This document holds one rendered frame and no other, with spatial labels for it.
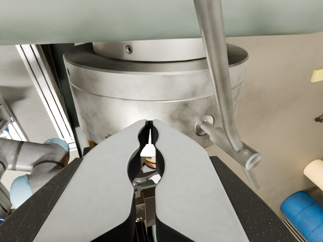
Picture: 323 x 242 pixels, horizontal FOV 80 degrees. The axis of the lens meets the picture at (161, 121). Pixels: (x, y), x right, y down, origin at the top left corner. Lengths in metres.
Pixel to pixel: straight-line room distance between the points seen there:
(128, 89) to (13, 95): 1.21
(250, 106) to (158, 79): 1.93
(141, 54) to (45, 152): 0.39
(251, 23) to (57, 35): 0.20
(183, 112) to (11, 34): 0.19
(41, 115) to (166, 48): 1.24
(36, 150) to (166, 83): 0.42
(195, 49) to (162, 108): 0.10
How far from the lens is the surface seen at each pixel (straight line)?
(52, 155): 0.56
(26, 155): 0.57
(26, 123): 1.49
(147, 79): 0.23
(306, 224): 3.77
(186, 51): 0.28
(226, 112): 0.17
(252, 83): 2.02
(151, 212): 0.85
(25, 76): 1.36
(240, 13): 0.24
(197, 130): 0.28
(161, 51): 0.27
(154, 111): 0.24
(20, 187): 0.51
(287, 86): 2.34
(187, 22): 0.22
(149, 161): 0.47
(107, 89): 0.25
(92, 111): 0.29
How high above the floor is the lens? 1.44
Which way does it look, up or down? 56 degrees down
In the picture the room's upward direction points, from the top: 151 degrees clockwise
